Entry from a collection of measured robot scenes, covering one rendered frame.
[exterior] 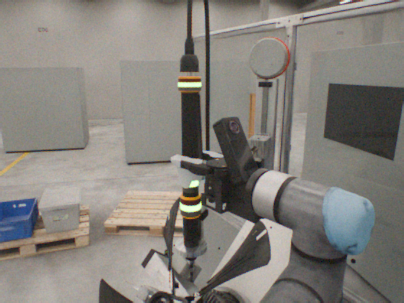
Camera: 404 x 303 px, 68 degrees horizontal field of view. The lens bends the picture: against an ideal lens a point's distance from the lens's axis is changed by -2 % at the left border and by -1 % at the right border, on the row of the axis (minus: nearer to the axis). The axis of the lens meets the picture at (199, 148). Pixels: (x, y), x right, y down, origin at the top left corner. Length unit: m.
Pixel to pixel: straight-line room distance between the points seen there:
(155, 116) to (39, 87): 2.98
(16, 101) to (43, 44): 5.39
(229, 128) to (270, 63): 0.76
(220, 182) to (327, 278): 0.21
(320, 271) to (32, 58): 12.94
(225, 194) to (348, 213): 0.21
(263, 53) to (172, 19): 11.76
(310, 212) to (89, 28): 12.58
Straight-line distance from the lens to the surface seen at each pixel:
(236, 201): 0.52
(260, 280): 1.04
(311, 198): 0.42
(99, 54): 12.73
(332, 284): 0.46
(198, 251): 0.66
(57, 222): 3.65
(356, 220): 0.40
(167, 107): 6.09
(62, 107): 7.76
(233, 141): 0.50
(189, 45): 0.58
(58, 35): 12.98
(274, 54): 1.24
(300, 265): 0.45
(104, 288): 1.14
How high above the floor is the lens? 1.83
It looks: 14 degrees down
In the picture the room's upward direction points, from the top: straight up
